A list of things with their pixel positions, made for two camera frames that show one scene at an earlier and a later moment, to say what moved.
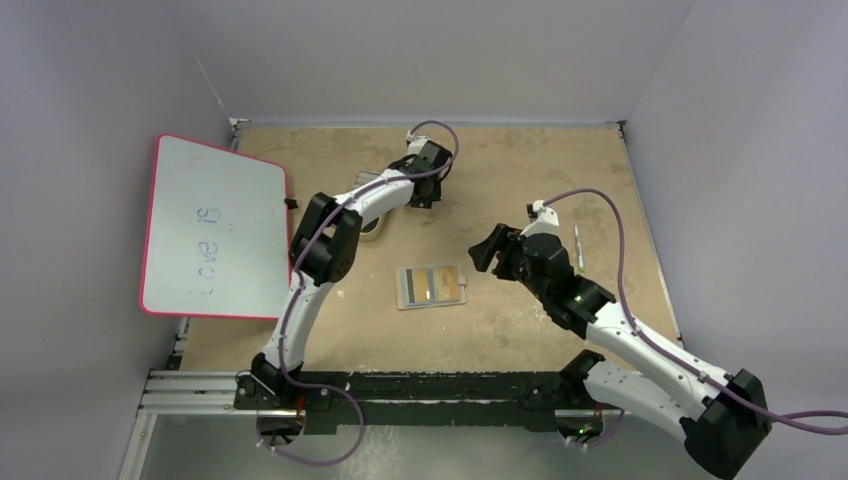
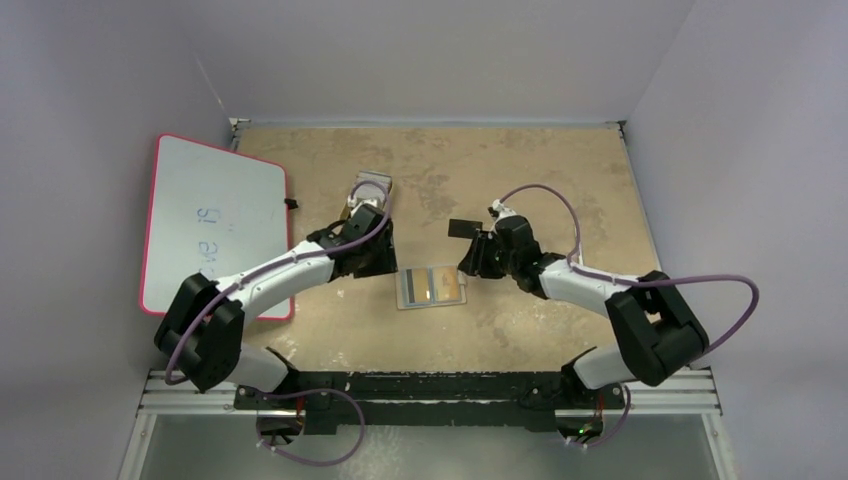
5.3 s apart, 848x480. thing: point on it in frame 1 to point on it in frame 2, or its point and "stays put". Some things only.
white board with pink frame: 217,238 stays put
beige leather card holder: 430,285 stays put
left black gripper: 433,198 to 385,264
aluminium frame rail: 208,393 stays put
